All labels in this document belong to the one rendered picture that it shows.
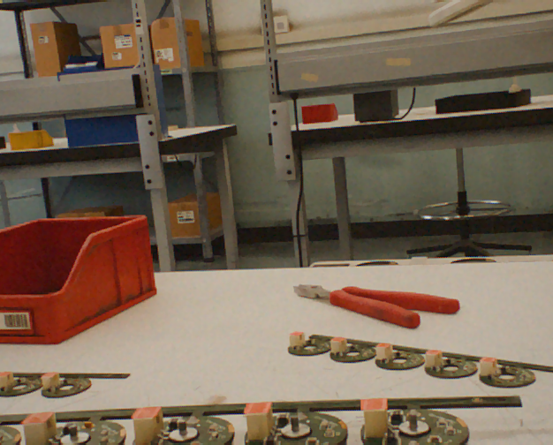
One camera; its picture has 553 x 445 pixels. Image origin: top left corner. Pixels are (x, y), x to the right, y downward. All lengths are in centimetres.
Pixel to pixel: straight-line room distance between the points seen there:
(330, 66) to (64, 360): 207
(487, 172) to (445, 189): 23
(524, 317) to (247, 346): 16
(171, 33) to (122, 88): 180
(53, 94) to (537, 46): 147
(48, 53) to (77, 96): 209
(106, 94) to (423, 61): 99
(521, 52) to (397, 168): 230
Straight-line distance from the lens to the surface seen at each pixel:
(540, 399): 40
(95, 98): 280
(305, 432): 21
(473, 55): 246
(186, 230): 456
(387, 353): 45
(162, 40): 455
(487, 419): 38
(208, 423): 22
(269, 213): 487
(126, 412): 24
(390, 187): 468
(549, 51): 245
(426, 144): 255
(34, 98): 291
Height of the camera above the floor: 90
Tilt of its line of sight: 9 degrees down
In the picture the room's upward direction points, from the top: 6 degrees counter-clockwise
